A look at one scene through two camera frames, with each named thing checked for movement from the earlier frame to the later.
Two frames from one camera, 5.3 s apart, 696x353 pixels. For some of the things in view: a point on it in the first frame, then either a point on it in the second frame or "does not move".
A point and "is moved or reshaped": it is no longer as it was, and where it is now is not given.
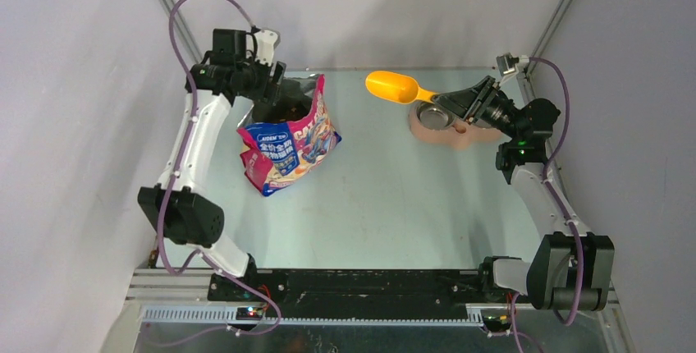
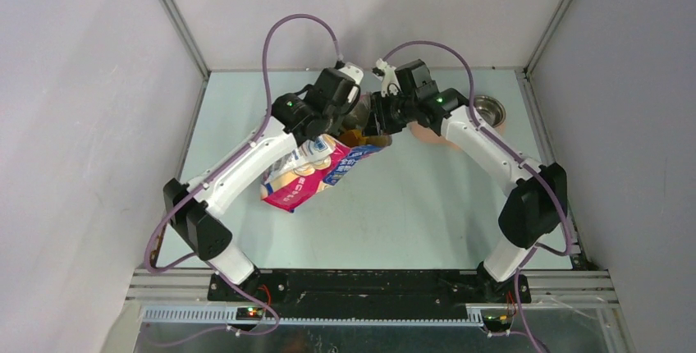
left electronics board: x=249 y=314 does not move
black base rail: x=314 y=295 does not move
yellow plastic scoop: x=396 y=88 is moved or reshaped
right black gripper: x=478 y=98 to x=378 y=123
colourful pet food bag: x=275 y=154 is moved or reshaped
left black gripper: x=264 y=69 to x=335 y=129
